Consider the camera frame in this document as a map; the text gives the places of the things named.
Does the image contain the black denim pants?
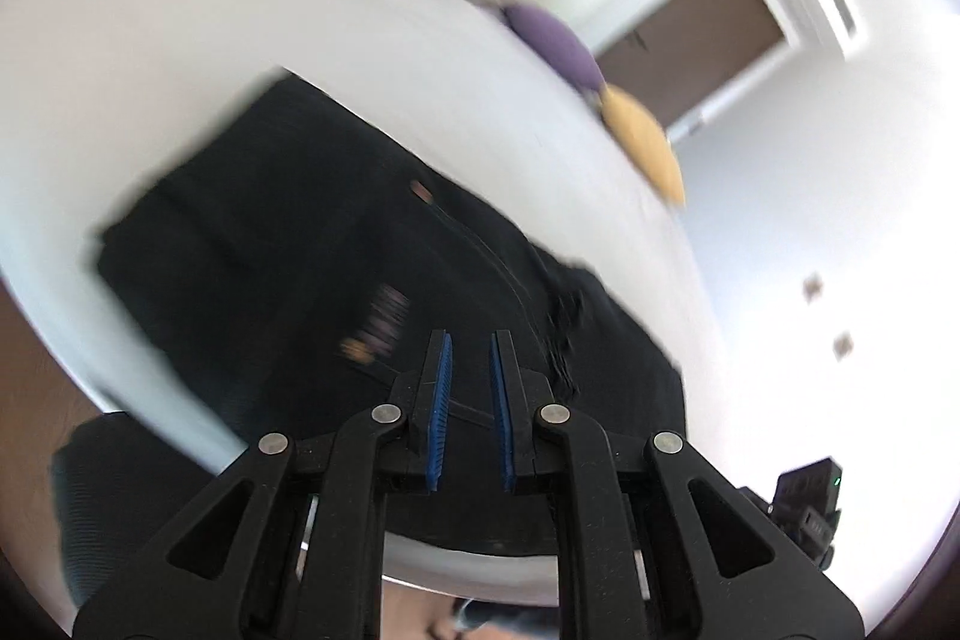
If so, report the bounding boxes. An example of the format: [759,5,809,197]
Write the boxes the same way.
[96,74,685,555]

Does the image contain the black office chair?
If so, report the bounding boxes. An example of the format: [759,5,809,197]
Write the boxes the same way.
[50,413,213,606]

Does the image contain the yellow cushion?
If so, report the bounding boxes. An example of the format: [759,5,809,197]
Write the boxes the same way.
[599,83,686,206]

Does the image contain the purple cushion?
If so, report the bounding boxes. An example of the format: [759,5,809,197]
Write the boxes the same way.
[503,3,605,94]

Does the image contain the brown wooden door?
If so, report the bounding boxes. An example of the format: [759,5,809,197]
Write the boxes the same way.
[597,0,784,128]

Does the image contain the white bed mattress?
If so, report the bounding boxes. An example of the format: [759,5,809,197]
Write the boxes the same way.
[0,0,715,608]

